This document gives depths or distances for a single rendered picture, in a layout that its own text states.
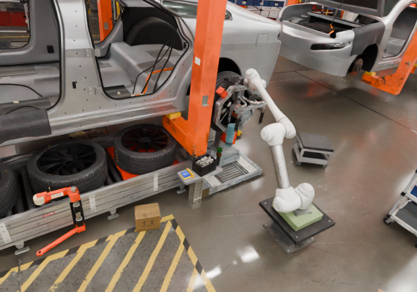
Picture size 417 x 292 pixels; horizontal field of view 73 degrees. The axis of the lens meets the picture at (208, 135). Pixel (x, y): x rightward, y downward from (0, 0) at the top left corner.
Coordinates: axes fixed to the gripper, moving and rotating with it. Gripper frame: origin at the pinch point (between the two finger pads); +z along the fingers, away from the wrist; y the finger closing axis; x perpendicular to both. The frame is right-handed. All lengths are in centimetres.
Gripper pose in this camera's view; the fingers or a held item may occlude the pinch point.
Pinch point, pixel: (226, 79)
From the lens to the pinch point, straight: 296.2
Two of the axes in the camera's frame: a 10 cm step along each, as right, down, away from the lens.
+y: 4.9, -6.7, 5.5
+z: -8.5, -2.4, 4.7
